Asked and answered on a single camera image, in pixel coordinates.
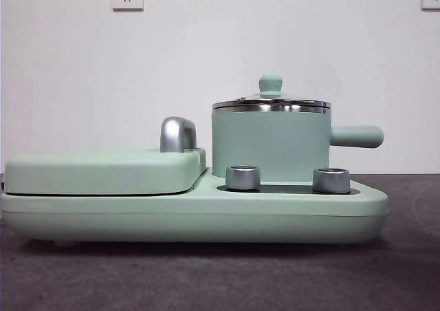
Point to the silver control knob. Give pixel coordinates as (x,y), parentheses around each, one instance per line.
(242,178)
(331,181)

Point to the mint green griddle cover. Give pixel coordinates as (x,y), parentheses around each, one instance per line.
(103,173)

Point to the glass pot lid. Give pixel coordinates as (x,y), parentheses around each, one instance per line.
(270,84)

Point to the mint green breakfast machine base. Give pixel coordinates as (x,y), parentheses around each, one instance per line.
(86,218)

